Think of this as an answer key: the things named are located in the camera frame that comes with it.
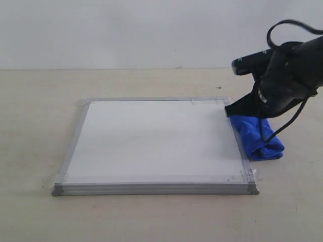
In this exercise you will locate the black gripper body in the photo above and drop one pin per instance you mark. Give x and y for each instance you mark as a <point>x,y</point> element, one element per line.
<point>289,79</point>

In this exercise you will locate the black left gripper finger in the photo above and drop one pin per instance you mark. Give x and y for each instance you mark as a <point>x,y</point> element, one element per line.
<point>245,106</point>

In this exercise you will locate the blue microfibre cloth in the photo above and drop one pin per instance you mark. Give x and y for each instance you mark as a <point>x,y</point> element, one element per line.
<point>251,136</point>

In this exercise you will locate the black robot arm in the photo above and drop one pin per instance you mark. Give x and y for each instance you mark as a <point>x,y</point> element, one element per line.
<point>280,81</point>

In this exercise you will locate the white board with aluminium frame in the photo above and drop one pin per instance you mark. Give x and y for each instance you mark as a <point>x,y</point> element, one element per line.
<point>155,146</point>

